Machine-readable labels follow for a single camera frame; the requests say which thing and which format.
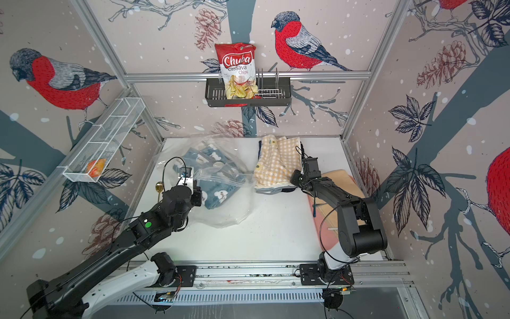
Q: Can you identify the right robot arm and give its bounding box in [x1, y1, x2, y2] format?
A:
[290, 156, 388, 285]

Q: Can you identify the metal dish rack wire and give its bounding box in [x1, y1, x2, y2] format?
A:
[254, 66, 280, 99]

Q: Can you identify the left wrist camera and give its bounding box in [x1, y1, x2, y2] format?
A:
[177, 167, 194, 190]

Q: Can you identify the beige checkered blanket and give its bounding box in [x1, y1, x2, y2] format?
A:
[254, 134, 304, 190]

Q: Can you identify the orange item in basket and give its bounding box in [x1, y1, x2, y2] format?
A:
[86, 159, 106, 179]

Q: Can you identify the white mesh wall basket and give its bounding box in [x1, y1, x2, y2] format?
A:
[63, 97, 146, 183]

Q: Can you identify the beige pink cutting board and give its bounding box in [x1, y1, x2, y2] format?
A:
[308, 170, 365, 251]

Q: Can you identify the red Chuba chips bag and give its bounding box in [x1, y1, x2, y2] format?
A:
[215, 43, 258, 100]

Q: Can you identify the clear plastic vacuum bag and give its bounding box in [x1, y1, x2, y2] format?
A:
[154, 134, 255, 229]

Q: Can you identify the gold spoon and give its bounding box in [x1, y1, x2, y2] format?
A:
[155, 182, 165, 202]

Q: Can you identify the teal bear blanket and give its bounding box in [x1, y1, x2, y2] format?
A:
[183, 143, 247, 209]

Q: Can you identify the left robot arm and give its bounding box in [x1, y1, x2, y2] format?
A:
[27, 186, 202, 318]

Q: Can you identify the black wall shelf basket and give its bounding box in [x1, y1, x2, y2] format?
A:
[205, 78, 292, 107]

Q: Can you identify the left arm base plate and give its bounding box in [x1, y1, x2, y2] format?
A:
[156, 265, 197, 288]

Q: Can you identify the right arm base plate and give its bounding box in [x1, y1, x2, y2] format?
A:
[299, 264, 355, 286]

